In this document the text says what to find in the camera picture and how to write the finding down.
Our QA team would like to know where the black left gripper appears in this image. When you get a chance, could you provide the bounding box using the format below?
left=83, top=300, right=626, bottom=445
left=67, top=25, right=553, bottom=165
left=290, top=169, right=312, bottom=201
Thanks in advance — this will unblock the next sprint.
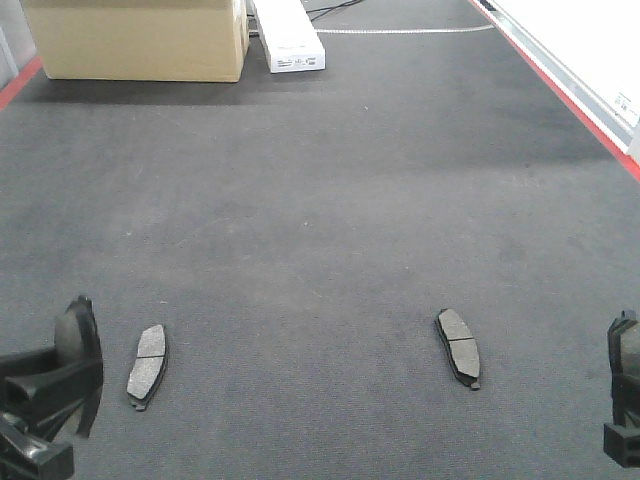
left=1, top=348, right=100, bottom=479

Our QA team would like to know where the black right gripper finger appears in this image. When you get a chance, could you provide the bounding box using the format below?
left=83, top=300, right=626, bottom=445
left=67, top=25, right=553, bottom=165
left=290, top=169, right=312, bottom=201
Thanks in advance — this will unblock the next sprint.
left=603, top=374, right=639, bottom=468

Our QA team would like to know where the grey brake pad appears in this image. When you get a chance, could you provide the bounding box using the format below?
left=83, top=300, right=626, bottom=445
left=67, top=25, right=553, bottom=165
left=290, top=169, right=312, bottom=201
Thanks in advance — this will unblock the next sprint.
left=607, top=309, right=639, bottom=378
left=54, top=295, right=104, bottom=438
left=126, top=324, right=168, bottom=412
left=435, top=308, right=481, bottom=391

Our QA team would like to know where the cardboard box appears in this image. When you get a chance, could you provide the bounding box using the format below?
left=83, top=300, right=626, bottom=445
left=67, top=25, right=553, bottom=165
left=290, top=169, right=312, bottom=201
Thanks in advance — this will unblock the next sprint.
left=22, top=1, right=249, bottom=83

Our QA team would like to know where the long white box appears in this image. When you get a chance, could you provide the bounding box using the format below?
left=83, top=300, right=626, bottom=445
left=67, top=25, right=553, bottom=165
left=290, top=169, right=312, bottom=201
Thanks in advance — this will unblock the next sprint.
left=251, top=0, right=326, bottom=74

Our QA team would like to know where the red white conveyor side rail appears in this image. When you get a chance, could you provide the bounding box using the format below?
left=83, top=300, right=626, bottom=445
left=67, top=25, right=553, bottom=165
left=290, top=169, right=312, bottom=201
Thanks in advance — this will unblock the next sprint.
left=472, top=1, right=639, bottom=179

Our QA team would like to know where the black floor cable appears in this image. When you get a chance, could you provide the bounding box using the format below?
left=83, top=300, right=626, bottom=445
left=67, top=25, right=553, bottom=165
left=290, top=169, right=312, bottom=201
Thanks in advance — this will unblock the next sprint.
left=304, top=0, right=369, bottom=22

